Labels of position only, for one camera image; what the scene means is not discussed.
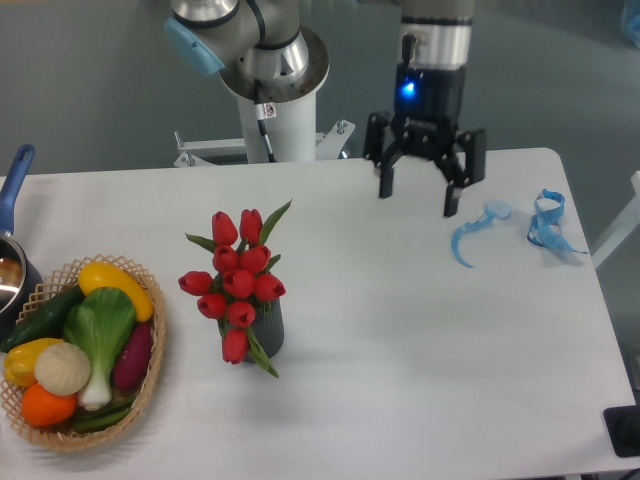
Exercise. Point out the red tulip bouquet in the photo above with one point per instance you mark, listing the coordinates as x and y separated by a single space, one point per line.
242 282

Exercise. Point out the cream steamed bun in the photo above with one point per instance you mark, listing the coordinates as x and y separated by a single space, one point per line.
62 369

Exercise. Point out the woven wicker basket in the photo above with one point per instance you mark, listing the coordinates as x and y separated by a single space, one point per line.
61 437

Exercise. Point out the yellow squash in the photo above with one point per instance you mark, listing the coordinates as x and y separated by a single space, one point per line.
97 275

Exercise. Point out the black device at edge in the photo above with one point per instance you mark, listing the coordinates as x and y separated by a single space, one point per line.
623 428

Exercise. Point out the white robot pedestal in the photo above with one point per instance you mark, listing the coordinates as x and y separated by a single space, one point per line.
272 132

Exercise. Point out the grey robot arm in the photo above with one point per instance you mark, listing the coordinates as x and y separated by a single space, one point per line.
275 66

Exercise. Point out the orange fruit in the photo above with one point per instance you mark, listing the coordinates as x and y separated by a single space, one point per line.
40 408

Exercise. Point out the green bok choy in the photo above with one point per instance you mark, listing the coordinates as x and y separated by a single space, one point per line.
100 326

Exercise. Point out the green bean pods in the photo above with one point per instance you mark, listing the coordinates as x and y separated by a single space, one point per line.
104 418

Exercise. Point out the yellow bell pepper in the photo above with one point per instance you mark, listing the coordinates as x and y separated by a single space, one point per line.
19 363

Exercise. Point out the purple sweet potato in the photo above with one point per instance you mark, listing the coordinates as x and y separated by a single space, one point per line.
131 367

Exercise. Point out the blue handled saucepan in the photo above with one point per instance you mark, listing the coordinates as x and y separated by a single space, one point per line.
19 277

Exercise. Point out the dark green cucumber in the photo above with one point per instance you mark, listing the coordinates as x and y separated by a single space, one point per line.
47 321

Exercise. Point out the white frame right edge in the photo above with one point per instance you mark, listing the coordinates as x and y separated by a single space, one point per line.
619 229

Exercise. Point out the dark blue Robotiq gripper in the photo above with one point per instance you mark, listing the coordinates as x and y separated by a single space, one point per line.
428 95

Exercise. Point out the dark grey ribbed vase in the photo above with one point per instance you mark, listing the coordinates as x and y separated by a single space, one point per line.
267 331

